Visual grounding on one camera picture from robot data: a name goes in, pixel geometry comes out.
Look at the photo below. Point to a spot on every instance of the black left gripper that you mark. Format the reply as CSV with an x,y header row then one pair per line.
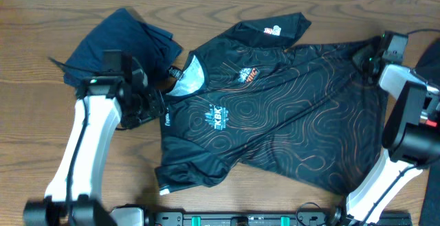
x,y
156,107

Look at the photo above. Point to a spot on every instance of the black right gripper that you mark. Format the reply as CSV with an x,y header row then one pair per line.
x,y
366,53

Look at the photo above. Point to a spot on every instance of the black orange patterned sports jersey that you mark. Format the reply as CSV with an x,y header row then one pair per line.
x,y
255,95

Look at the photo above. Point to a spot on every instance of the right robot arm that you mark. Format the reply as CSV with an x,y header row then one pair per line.
x,y
410,139

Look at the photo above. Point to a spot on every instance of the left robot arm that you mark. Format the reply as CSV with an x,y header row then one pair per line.
x,y
116,98

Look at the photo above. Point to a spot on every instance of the black fabric at right edge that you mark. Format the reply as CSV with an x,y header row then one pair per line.
x,y
428,68

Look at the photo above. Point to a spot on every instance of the folded dark blue garment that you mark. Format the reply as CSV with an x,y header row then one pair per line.
x,y
153,48

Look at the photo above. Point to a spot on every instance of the red cloth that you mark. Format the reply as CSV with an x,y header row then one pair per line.
x,y
431,123

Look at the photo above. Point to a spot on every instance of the black aluminium mounting rail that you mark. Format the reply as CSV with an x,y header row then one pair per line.
x,y
261,219

